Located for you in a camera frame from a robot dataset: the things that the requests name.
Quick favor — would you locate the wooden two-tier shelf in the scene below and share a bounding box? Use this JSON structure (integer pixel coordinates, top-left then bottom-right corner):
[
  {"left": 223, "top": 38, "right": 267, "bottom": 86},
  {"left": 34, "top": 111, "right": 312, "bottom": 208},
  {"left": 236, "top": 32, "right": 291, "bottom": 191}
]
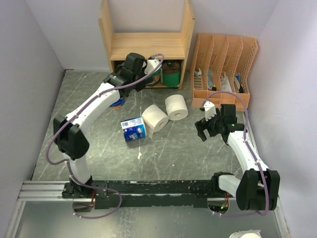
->
[{"left": 98, "top": 0, "right": 195, "bottom": 89}]

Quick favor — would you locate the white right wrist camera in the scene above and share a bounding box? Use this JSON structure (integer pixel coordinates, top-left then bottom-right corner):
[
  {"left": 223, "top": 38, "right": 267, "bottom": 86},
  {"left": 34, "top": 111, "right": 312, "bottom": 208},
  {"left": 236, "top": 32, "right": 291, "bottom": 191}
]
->
[{"left": 200, "top": 101, "right": 216, "bottom": 121}]

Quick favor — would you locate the green brown roll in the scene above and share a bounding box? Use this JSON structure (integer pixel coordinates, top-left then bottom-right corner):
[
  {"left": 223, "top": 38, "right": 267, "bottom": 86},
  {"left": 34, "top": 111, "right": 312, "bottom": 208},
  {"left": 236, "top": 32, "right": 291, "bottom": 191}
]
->
[
  {"left": 162, "top": 60, "right": 181, "bottom": 87},
  {"left": 146, "top": 68, "right": 161, "bottom": 87}
]

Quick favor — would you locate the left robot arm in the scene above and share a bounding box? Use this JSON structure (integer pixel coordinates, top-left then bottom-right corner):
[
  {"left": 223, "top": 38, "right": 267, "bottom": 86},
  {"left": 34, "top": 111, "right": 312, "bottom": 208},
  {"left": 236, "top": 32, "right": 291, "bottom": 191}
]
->
[{"left": 53, "top": 53, "right": 160, "bottom": 198}]

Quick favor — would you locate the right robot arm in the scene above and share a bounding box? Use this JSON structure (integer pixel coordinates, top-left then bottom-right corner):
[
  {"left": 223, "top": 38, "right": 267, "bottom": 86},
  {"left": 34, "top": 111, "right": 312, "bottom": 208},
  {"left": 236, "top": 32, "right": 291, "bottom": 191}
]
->
[{"left": 195, "top": 101, "right": 280, "bottom": 212}]

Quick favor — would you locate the white roll bottom edge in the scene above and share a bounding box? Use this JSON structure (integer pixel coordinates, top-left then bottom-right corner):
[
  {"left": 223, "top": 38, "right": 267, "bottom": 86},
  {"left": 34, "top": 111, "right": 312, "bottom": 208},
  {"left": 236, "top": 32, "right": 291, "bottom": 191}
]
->
[{"left": 229, "top": 230, "right": 262, "bottom": 238}]

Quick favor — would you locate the blue roll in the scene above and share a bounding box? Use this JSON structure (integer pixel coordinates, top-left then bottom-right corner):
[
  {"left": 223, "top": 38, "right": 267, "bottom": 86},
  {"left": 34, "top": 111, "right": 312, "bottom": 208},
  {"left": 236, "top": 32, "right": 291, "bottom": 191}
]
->
[
  {"left": 110, "top": 97, "right": 125, "bottom": 108},
  {"left": 120, "top": 117, "right": 147, "bottom": 142}
]

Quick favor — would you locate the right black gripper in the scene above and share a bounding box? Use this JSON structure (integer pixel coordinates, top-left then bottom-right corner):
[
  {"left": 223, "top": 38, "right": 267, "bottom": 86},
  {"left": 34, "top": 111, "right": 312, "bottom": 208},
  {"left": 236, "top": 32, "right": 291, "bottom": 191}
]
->
[{"left": 195, "top": 108, "right": 224, "bottom": 141}]

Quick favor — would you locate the white toilet roll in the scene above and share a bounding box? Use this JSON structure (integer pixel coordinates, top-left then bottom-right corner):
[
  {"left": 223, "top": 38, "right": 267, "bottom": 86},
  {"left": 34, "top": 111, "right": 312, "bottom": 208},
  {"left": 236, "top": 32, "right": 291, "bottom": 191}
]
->
[
  {"left": 142, "top": 104, "right": 169, "bottom": 138},
  {"left": 165, "top": 94, "right": 188, "bottom": 121}
]

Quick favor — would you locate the black mounting base plate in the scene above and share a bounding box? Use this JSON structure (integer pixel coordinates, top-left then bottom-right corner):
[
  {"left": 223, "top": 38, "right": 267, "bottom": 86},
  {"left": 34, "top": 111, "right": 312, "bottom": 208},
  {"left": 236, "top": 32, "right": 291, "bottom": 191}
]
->
[{"left": 62, "top": 178, "right": 225, "bottom": 209}]

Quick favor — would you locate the orange plastic file organizer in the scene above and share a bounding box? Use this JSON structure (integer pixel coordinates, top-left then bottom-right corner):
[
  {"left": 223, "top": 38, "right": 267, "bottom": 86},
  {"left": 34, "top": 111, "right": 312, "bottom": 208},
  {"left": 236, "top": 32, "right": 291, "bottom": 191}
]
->
[{"left": 190, "top": 33, "right": 258, "bottom": 111}]

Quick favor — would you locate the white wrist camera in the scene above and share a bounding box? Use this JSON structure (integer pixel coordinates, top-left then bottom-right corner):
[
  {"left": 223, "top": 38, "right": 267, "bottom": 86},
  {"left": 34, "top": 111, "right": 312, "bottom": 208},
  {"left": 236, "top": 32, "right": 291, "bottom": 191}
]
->
[
  {"left": 144, "top": 59, "right": 159, "bottom": 74},
  {"left": 200, "top": 101, "right": 216, "bottom": 121}
]

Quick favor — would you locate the blue wrapped roll lying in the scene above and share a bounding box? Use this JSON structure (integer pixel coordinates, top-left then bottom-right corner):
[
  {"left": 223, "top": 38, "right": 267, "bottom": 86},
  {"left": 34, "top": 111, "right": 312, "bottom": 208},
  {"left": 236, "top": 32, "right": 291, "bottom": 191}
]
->
[{"left": 120, "top": 117, "right": 147, "bottom": 142}]

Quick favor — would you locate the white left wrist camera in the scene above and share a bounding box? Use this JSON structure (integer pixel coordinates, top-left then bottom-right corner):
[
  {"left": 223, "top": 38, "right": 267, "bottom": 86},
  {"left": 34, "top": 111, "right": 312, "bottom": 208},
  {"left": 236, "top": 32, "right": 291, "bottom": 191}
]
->
[{"left": 144, "top": 59, "right": 159, "bottom": 74}]

